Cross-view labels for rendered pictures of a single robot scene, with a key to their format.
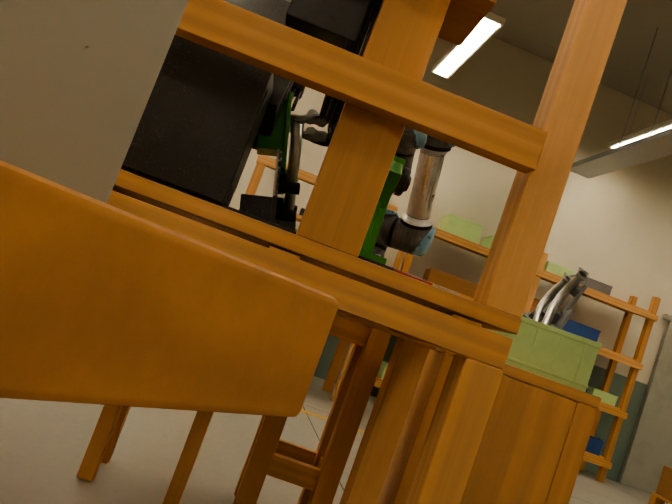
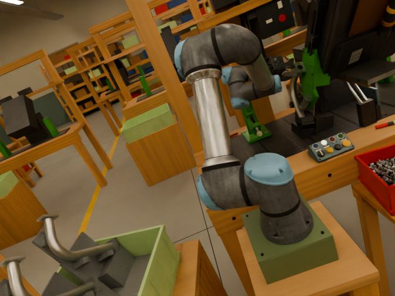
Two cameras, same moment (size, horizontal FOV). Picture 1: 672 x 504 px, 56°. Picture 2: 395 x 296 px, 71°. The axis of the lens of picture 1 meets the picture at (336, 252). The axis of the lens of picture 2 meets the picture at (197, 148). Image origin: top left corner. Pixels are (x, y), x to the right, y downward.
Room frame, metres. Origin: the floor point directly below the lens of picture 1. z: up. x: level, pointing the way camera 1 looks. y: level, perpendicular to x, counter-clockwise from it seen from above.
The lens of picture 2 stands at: (2.98, -0.17, 1.56)
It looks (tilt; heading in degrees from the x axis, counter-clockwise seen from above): 23 degrees down; 188
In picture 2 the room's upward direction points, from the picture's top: 24 degrees counter-clockwise
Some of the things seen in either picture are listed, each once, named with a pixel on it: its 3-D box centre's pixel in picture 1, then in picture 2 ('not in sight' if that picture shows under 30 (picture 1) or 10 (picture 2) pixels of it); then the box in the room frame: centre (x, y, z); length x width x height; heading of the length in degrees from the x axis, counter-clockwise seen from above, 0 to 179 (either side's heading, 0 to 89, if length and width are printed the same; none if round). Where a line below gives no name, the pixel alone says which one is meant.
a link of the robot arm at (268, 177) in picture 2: (379, 226); (268, 180); (2.33, -0.12, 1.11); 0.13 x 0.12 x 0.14; 73
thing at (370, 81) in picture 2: not in sight; (355, 69); (1.75, 0.43, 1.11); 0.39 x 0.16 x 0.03; 5
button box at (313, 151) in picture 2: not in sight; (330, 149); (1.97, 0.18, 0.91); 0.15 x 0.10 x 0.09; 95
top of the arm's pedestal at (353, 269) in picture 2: not in sight; (295, 251); (2.33, -0.11, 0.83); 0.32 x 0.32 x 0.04; 3
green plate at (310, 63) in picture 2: (275, 130); (315, 70); (1.72, 0.27, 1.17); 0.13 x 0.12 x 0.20; 95
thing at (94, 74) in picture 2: not in sight; (96, 77); (-7.29, -4.02, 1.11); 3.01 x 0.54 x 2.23; 97
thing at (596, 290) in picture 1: (507, 342); not in sight; (7.26, -2.20, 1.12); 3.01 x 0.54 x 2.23; 97
